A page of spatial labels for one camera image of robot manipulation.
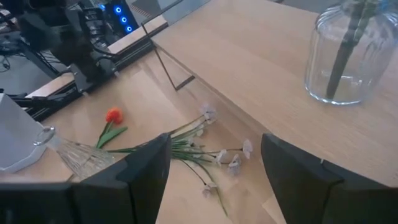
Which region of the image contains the computer with blue lights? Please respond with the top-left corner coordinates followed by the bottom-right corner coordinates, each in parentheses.
top-left (98, 0), bottom-right (140, 35)

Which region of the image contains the orange artificial flower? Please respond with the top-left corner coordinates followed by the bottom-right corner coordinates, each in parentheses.
top-left (95, 107), bottom-right (129, 149)

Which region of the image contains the slim ribbed glass vase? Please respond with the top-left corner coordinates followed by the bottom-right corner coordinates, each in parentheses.
top-left (33, 126), bottom-right (116, 182)

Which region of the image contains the red artificial flower branch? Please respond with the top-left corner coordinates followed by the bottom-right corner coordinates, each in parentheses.
top-left (325, 0), bottom-right (379, 100)

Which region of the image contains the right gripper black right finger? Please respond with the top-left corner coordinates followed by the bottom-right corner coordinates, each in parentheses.
top-left (261, 133), bottom-right (398, 224)

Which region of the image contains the wooden shelf with black legs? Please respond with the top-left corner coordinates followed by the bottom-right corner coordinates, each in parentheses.
top-left (141, 0), bottom-right (398, 189)

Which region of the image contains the wide clear glass vase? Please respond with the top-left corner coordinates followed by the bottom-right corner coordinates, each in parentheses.
top-left (303, 0), bottom-right (398, 106)

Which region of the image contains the white artificial flower bunch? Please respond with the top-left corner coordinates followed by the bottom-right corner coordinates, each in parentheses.
top-left (107, 103), bottom-right (254, 218)

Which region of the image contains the white plastic vase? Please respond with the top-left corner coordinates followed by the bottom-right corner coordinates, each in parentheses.
top-left (0, 93), bottom-right (48, 174)

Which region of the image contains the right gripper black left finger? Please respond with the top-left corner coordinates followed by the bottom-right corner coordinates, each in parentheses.
top-left (0, 133), bottom-right (172, 224)

